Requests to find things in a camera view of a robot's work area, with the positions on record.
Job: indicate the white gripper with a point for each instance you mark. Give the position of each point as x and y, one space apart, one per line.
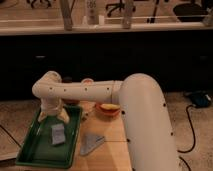
52 107

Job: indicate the blue-grey sponge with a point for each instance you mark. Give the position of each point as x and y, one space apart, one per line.
58 134

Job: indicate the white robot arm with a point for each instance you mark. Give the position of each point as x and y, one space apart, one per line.
144 112

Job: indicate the green plastic tray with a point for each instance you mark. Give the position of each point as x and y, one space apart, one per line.
38 150

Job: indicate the dark red bowl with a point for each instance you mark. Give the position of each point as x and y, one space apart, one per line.
71 101

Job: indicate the grey folded cloth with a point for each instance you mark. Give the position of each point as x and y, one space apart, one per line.
90 142

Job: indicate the yellow food in bowl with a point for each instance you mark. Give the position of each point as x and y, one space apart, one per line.
110 106

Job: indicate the white remote-like device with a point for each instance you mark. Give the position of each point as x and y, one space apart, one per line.
92 12

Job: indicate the office chair base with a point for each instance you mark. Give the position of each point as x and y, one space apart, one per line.
113 6

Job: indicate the black device on floor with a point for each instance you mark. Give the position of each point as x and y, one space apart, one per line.
199 99

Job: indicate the black round stool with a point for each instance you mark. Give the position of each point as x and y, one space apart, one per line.
188 12

